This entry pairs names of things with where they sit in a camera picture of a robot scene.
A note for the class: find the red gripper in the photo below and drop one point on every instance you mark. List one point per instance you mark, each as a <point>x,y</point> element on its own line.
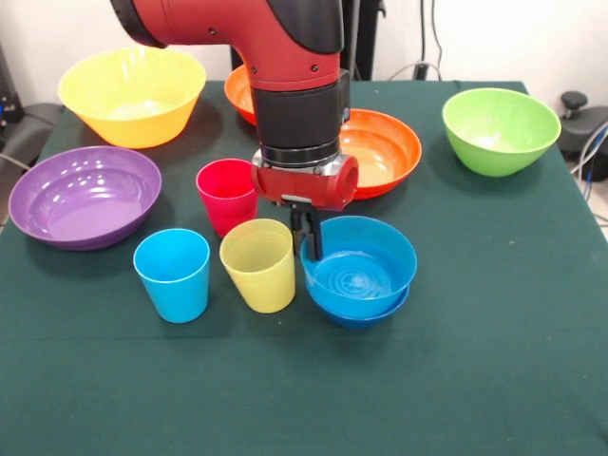
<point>304,190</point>

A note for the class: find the yellow-green cup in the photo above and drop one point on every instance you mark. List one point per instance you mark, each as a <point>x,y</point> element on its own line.
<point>261,285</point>

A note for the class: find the light blue bowl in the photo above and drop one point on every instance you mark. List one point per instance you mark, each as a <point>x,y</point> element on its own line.
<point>361,280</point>

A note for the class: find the dark blue bowl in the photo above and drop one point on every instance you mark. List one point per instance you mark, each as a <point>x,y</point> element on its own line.
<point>361,322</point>

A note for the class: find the orange bowl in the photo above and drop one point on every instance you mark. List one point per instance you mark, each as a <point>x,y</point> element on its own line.
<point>240,100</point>
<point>385,147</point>

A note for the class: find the light green bowl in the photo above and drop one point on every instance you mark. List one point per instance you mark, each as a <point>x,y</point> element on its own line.
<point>503,138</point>

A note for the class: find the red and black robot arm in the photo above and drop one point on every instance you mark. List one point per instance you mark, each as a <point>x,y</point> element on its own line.
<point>266,38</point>

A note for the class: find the red cup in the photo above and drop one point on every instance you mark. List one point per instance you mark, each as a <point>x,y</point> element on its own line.
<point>223,209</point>

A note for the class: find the light blue cup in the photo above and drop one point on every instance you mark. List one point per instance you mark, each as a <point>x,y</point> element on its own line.
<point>176,294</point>

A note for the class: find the dark green tablecloth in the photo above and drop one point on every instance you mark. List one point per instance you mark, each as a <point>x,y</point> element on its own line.
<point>304,380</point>

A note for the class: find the black plug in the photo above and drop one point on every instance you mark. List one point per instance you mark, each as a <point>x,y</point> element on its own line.
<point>420,71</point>

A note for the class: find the large yellow bowl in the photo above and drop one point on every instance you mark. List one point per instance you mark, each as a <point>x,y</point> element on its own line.
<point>133,123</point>

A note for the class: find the purple bowl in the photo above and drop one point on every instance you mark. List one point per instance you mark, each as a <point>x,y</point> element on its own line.
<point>81,204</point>

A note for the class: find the black rounded base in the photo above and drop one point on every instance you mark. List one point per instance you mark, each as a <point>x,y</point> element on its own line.
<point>582,135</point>

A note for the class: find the black chair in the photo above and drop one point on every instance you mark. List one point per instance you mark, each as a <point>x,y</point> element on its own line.
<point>28,128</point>

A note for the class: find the black knob clamp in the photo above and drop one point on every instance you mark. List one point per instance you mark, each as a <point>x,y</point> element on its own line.
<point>574,100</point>

